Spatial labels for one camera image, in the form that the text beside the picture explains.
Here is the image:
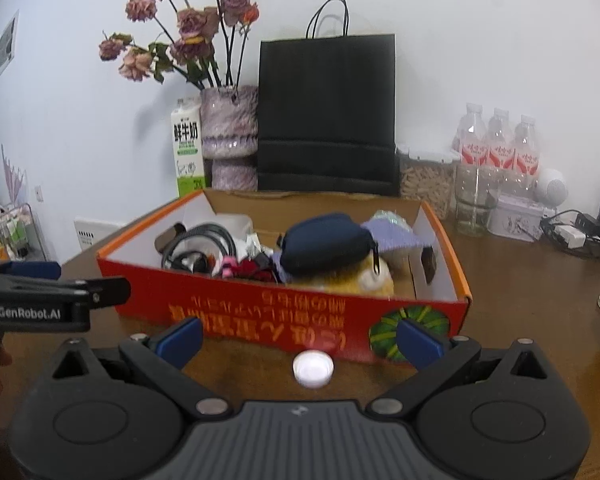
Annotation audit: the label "clear water bottle red label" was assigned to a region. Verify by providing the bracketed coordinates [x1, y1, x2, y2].
[511, 114, 542, 197]
[453, 102, 489, 173]
[486, 107, 514, 176]

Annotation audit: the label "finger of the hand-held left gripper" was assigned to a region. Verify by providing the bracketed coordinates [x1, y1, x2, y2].
[0, 260, 62, 282]
[0, 276, 132, 309]

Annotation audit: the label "clear jar of brown pellets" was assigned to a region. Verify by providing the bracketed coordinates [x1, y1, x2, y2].
[397, 144, 459, 219]

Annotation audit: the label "clear drinking glass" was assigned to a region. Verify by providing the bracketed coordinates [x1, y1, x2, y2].
[454, 162, 502, 239]

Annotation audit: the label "purple fabric pouch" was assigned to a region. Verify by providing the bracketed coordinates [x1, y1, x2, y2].
[361, 216, 429, 255]

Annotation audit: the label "iridescent mesh ball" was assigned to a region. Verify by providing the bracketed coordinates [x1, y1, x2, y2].
[374, 209, 413, 232]

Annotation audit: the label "red snack wrapper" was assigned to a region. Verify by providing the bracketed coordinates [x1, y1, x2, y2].
[235, 259, 282, 284]

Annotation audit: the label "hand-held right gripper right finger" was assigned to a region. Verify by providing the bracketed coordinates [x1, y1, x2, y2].
[371, 318, 549, 415]

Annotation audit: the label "orange cardboard box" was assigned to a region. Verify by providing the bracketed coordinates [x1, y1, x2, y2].
[95, 188, 474, 367]

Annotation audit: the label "dried flowers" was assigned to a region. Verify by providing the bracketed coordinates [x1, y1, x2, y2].
[98, 0, 262, 92]

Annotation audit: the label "green and white milk carton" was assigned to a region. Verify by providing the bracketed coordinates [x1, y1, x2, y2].
[171, 97, 207, 199]

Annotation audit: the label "black paper bag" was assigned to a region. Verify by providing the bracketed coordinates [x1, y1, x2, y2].
[256, 0, 400, 197]

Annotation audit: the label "white tin box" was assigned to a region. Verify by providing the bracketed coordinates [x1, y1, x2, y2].
[489, 194, 549, 243]

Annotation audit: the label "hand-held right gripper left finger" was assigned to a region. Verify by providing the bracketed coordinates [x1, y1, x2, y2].
[52, 315, 232, 416]

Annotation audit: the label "wire rack with bottles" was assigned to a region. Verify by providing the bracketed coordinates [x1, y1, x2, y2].
[0, 202, 47, 264]

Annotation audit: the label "yellow plush toy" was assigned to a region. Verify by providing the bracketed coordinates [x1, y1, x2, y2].
[279, 247, 396, 297]

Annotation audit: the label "black cable with pink tie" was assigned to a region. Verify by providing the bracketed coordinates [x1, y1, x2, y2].
[159, 222, 242, 279]

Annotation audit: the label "wall poster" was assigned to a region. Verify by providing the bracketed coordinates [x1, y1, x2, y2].
[0, 9, 21, 77]

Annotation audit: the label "navy soft pouch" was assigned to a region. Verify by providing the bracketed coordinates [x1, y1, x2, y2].
[279, 212, 379, 276]

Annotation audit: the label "white round lid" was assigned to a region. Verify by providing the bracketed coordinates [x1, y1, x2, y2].
[292, 351, 335, 389]

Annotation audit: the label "white charger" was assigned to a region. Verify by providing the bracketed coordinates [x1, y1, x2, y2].
[554, 224, 587, 250]

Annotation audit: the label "purple ceramic vase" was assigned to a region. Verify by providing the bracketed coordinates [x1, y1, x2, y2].
[199, 85, 260, 192]

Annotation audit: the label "white vented box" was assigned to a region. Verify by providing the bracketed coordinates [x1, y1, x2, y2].
[73, 217, 119, 254]

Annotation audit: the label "white round device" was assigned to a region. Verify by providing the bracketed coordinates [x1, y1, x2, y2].
[537, 168, 570, 207]

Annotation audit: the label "purple feather decoration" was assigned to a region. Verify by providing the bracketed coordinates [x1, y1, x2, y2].
[0, 144, 29, 207]

